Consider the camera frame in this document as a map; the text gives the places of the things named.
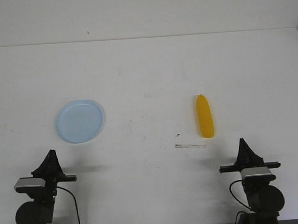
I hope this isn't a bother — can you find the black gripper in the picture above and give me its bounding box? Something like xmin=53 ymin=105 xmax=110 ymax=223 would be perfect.
xmin=219 ymin=138 xmax=281 ymax=173
xmin=20 ymin=150 xmax=77 ymax=198

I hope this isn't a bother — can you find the light blue round plate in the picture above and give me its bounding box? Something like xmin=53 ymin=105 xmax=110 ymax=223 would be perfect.
xmin=54 ymin=99 xmax=104 ymax=144

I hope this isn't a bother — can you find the yellow corn cob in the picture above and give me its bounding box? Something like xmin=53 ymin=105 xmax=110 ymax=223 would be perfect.
xmin=196 ymin=95 xmax=215 ymax=138

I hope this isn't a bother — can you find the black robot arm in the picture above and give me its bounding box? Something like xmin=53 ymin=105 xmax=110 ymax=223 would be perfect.
xmin=219 ymin=138 xmax=285 ymax=224
xmin=14 ymin=150 xmax=81 ymax=224

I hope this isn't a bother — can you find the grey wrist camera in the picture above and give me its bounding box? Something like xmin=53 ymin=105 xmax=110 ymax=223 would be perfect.
xmin=241 ymin=166 xmax=276 ymax=182
xmin=14 ymin=177 xmax=46 ymax=193

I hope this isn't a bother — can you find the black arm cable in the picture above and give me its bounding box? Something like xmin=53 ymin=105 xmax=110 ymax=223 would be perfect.
xmin=229 ymin=179 xmax=252 ymax=211
xmin=55 ymin=185 xmax=81 ymax=224

